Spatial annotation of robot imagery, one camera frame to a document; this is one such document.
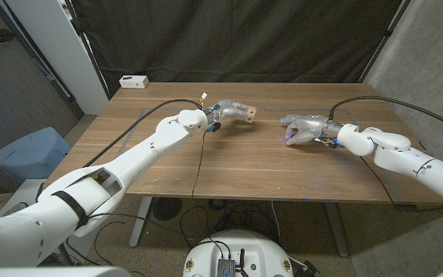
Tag white floor cable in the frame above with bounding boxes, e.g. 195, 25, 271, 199
270, 200, 282, 242

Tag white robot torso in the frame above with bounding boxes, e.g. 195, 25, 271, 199
182, 229, 295, 277

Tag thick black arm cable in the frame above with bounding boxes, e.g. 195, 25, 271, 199
82, 98, 204, 169
328, 95, 443, 135

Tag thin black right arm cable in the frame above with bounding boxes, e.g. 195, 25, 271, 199
359, 155, 443, 212

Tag black floor cable bundle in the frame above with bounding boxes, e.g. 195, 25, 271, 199
178, 198, 284, 247

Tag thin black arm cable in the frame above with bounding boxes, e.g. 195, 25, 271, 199
86, 130, 207, 239
359, 155, 443, 212

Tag black backdrop curtain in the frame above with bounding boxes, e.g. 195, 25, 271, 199
69, 0, 411, 97

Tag white power strip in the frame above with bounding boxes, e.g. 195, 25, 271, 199
118, 75, 150, 89

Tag blue plastic bin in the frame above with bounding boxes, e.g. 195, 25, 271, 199
0, 127, 72, 184

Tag white table leg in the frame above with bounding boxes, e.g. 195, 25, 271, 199
128, 196, 154, 248

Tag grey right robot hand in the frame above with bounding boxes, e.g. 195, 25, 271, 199
280, 114, 345, 148

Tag large wooden panel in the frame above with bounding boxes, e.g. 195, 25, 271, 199
119, 108, 407, 203

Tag grey electronics box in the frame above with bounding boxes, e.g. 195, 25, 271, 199
216, 258, 237, 277

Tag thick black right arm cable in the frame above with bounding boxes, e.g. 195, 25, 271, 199
328, 95, 443, 135

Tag grey table leg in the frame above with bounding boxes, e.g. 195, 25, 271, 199
324, 202, 350, 258

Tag black backdrop stand pole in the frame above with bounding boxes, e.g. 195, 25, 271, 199
64, 0, 111, 99
358, 0, 413, 84

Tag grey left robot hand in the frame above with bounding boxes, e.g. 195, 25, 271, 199
205, 98, 255, 133

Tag wooden block with holes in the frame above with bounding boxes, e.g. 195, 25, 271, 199
244, 106, 258, 125

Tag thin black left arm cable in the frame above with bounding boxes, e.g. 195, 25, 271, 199
86, 130, 207, 239

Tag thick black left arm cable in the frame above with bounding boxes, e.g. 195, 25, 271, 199
82, 98, 204, 169

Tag round black fan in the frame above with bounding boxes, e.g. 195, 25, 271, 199
152, 197, 182, 222

